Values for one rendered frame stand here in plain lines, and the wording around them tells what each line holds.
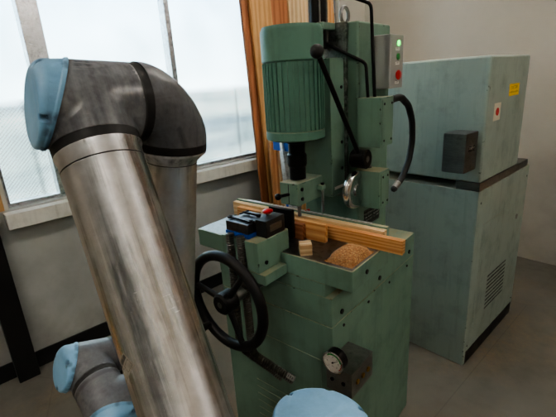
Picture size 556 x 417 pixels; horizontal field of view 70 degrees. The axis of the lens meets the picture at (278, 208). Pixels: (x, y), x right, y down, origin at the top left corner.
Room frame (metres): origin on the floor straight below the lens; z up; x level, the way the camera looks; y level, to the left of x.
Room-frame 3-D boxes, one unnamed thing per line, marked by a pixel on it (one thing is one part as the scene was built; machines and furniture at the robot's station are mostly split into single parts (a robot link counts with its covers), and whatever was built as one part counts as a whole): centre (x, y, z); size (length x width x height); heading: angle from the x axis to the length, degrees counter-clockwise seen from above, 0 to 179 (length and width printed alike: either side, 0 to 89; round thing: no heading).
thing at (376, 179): (1.24, -0.31, 1.02); 0.09 x 0.07 x 0.12; 49
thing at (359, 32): (1.42, -0.26, 1.16); 0.22 x 0.22 x 0.72; 49
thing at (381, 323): (1.29, -0.14, 0.35); 0.58 x 0.45 x 0.71; 139
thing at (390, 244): (1.18, -0.09, 0.92); 0.62 x 0.02 x 0.04; 49
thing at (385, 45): (1.35, -0.38, 1.40); 0.10 x 0.06 x 0.16; 139
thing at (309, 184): (1.21, -0.08, 1.03); 0.14 x 0.07 x 0.09; 139
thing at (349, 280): (1.13, 0.01, 0.87); 0.61 x 0.30 x 0.06; 49
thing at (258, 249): (1.07, 0.07, 0.91); 0.15 x 0.14 x 0.09; 49
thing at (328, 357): (0.87, -0.13, 0.65); 0.06 x 0.04 x 0.08; 49
